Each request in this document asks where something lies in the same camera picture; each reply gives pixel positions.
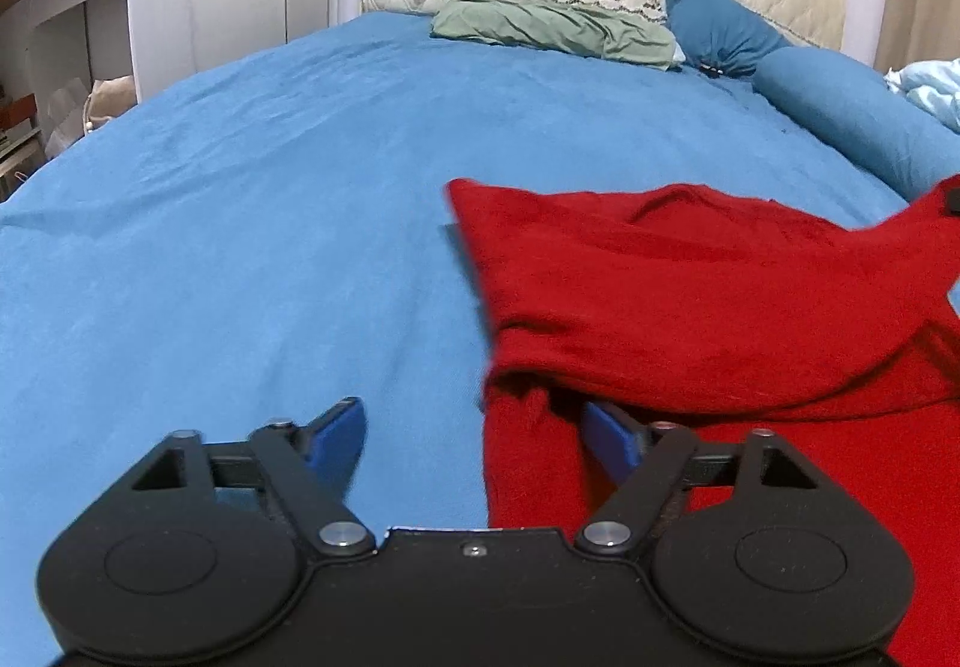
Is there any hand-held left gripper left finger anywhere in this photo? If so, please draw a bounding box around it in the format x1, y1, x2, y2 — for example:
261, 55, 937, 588
131, 397, 377, 560

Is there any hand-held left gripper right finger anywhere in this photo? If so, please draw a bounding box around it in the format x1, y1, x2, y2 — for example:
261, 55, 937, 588
573, 403, 820, 557

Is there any red knit garment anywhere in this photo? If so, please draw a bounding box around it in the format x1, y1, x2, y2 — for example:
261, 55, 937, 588
446, 175, 960, 667

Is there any light blue blanket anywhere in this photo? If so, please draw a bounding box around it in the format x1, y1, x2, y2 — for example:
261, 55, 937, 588
883, 58, 960, 135

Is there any blue bolster pillow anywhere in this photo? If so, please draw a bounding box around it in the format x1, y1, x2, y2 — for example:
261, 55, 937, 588
752, 46, 960, 203

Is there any blue bed sheet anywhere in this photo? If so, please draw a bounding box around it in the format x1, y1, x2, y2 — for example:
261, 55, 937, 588
0, 10, 960, 667

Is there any dark blue pillow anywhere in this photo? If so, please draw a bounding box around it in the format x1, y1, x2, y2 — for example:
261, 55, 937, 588
664, 0, 796, 81

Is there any beige bag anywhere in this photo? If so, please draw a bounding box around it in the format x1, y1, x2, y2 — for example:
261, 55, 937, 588
81, 76, 137, 134

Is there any green pillow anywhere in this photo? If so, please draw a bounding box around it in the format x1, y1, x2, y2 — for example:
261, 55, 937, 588
430, 0, 685, 72

